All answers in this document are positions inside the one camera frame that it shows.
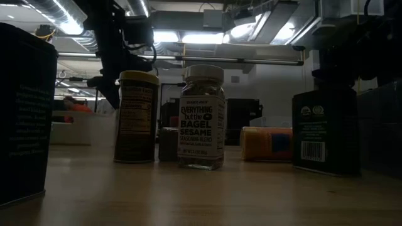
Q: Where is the everything bagel seasoning glass jar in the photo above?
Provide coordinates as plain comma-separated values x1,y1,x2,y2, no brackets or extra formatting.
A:
177,64,227,171
158,126,180,163

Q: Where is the orange turmeric spice bottle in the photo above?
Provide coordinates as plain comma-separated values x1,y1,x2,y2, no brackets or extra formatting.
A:
239,126,293,163

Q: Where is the black cabinet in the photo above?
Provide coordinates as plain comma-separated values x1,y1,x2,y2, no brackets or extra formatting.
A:
225,98,264,146

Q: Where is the yellow-lid Trader Joe's spice jar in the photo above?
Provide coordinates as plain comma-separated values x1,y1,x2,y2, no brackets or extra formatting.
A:
113,70,160,164

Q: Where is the ceiling light fixture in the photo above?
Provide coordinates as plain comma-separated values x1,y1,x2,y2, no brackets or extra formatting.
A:
153,30,224,45

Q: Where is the clear plastic bin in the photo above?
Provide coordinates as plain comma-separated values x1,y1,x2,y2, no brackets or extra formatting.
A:
50,110,117,147

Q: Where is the dark rectangular spice tin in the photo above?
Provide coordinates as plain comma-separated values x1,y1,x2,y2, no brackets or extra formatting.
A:
291,82,361,177
0,22,59,208

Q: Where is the dark gray plastic bin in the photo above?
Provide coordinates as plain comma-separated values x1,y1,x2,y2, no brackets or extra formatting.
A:
356,80,402,180

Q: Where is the horizontal metal frame bar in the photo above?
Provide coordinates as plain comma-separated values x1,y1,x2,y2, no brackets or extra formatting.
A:
58,51,305,67

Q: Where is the silver ceiling duct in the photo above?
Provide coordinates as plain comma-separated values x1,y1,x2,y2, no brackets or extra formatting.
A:
23,0,89,35

